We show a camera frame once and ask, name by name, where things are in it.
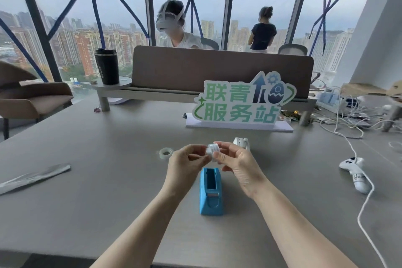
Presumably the person's right hand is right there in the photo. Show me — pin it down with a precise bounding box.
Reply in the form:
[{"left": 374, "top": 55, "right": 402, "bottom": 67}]
[{"left": 213, "top": 141, "right": 268, "bottom": 200}]

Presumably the person's left hand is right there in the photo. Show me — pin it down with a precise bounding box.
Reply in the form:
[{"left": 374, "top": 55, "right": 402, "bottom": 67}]
[{"left": 163, "top": 144, "right": 212, "bottom": 196}]

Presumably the white tape core spool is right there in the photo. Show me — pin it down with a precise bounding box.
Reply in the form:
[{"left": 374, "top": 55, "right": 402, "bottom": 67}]
[{"left": 205, "top": 142, "right": 220, "bottom": 159}]

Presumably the person's right forearm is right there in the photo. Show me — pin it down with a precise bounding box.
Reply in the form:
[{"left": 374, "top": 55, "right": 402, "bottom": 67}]
[{"left": 251, "top": 180, "right": 361, "bottom": 268}]

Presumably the person's left forearm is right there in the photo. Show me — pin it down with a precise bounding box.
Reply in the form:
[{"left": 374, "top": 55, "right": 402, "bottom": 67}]
[{"left": 89, "top": 183, "right": 189, "bottom": 268}]

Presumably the white stapler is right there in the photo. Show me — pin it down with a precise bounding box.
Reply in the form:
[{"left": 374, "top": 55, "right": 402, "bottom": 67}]
[{"left": 233, "top": 137, "right": 251, "bottom": 151}]

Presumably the blue tape dispenser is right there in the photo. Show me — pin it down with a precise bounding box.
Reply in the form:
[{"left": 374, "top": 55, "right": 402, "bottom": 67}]
[{"left": 199, "top": 167, "right": 224, "bottom": 216}]

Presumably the green and white sign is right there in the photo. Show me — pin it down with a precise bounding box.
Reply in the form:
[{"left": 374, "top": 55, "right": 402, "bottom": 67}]
[{"left": 185, "top": 71, "right": 297, "bottom": 133}]

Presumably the grey desk shelf riser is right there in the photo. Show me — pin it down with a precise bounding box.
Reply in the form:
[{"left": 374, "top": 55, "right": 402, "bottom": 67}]
[{"left": 92, "top": 76, "right": 318, "bottom": 128}]

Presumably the brown desk divider screen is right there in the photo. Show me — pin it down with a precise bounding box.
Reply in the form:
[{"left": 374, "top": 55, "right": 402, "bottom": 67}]
[{"left": 131, "top": 45, "right": 314, "bottom": 99}]

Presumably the grey office chair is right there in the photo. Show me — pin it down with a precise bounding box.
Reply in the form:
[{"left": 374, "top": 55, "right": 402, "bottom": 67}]
[
  {"left": 200, "top": 37, "right": 220, "bottom": 50},
  {"left": 278, "top": 44, "right": 308, "bottom": 56}
]

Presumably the white power strip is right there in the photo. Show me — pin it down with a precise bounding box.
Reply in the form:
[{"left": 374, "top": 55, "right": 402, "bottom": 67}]
[{"left": 316, "top": 87, "right": 346, "bottom": 113}]

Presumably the black travel mug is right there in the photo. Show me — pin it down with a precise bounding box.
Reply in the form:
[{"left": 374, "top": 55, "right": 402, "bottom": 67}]
[{"left": 94, "top": 47, "right": 120, "bottom": 86}]

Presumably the white game controller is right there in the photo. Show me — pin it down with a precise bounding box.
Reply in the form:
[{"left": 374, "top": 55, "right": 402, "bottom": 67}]
[{"left": 339, "top": 157, "right": 372, "bottom": 195}]

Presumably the white headset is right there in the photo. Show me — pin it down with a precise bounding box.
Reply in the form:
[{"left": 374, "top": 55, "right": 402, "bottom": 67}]
[{"left": 155, "top": 0, "right": 186, "bottom": 31}]

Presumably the brown cardboard box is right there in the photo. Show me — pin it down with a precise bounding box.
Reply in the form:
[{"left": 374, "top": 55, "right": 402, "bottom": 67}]
[{"left": 340, "top": 80, "right": 402, "bottom": 99}]

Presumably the silver foil strip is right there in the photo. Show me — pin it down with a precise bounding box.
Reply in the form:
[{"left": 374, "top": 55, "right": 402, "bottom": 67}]
[{"left": 0, "top": 163, "right": 72, "bottom": 196}]

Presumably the brown armchair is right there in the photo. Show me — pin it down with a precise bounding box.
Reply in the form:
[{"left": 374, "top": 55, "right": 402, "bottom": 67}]
[{"left": 0, "top": 61, "right": 74, "bottom": 140}]

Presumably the tangle of white cables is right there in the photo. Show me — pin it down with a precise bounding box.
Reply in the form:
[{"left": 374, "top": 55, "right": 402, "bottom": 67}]
[{"left": 309, "top": 79, "right": 402, "bottom": 139}]

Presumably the white cable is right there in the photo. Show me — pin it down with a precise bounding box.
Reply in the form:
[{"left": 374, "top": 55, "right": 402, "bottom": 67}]
[{"left": 333, "top": 111, "right": 388, "bottom": 268}]

